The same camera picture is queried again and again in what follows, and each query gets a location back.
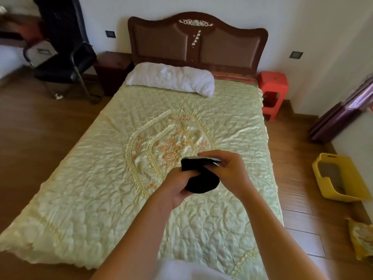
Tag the person's left hand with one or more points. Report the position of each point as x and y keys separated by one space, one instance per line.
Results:
x=172 y=186

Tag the person's right hand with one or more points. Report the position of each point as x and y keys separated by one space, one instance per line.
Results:
x=231 y=174

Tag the person's left fingers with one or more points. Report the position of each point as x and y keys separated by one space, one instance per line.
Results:
x=186 y=174

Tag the person's right thumb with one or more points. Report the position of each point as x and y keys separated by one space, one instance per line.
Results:
x=214 y=171

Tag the black sock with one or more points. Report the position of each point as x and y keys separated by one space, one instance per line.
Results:
x=201 y=177

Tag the person's left forearm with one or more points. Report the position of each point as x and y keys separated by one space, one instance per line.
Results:
x=137 y=242

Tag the person's right forearm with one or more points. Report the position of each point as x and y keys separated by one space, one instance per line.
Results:
x=276 y=236

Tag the pale yellow quilted bedspread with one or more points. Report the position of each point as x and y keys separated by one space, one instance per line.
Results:
x=145 y=177

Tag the person's white shirt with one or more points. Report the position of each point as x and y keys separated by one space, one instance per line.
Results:
x=189 y=271

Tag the red plastic stool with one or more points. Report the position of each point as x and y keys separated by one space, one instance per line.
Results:
x=272 y=93

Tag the white pillow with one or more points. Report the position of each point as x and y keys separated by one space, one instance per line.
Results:
x=172 y=78

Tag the yellow plastic basket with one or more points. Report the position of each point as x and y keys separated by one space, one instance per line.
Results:
x=339 y=177

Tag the dark wooden nightstand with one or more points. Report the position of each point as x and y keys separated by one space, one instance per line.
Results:
x=112 y=71

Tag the brown wooden headboard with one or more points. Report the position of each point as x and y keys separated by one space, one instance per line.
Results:
x=198 y=43

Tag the purple curtain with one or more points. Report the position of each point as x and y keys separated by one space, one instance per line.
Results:
x=341 y=113

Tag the yellow plastic bag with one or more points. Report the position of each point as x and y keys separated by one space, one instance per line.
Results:
x=361 y=237

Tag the black office chair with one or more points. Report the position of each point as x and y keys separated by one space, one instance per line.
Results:
x=65 y=52

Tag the dark wall socket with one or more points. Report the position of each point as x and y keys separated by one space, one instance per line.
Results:
x=296 y=55
x=110 y=34

